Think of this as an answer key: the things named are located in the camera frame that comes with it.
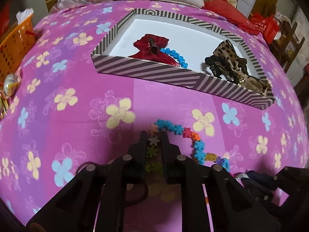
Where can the foil wrapped candy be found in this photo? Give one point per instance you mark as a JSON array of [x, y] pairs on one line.
[[11, 84]]

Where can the red paper bag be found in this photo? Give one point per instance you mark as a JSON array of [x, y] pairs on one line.
[[267, 26]]

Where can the red satin hair bow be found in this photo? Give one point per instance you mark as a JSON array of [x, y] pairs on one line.
[[149, 48]]

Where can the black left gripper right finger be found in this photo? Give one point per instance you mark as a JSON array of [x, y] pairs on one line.
[[175, 165]]

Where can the dark brown scrunchie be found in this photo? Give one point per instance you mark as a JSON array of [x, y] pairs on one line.
[[241, 65]]

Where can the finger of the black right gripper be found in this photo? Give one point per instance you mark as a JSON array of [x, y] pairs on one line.
[[262, 187]]

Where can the leopard print hair bow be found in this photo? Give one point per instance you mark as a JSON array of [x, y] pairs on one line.
[[234, 68]]

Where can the orange plastic basket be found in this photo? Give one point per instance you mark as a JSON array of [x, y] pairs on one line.
[[15, 44]]

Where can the striped chevron gift box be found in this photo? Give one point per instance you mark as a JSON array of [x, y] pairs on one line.
[[191, 43]]

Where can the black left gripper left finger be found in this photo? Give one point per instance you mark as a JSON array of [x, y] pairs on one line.
[[137, 164]]

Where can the pink floral bedsheet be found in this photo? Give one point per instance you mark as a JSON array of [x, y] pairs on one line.
[[65, 113]]

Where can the red cushion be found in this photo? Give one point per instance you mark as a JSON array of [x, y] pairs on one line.
[[234, 16]]

